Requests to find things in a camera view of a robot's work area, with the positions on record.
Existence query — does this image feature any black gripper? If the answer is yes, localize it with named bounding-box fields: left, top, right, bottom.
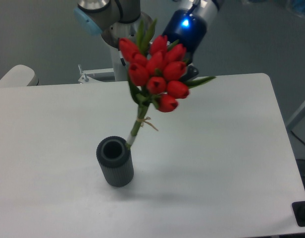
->
left=162, top=9, right=207, bottom=81

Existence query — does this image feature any red tulip bouquet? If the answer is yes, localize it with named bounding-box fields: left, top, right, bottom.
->
left=118, top=21, right=214, bottom=149

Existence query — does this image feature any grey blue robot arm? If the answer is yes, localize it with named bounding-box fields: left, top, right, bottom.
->
left=74, top=0, right=224, bottom=82

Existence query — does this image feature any dark grey ribbed vase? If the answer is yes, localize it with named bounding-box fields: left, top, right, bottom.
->
left=96, top=136, right=134, bottom=187

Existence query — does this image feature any blue object top right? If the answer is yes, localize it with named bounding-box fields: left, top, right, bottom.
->
left=288, top=0, right=305, bottom=17

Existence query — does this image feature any white chair armrest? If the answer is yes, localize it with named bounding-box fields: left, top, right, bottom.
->
left=0, top=64, right=39, bottom=88

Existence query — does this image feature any black device at table edge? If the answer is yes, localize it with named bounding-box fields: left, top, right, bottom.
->
left=292, top=201, right=305, bottom=227

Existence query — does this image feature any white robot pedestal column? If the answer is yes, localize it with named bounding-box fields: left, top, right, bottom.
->
left=101, top=12, right=153, bottom=81

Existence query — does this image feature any white metal base frame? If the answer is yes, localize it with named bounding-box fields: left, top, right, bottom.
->
left=78, top=64, right=127, bottom=84

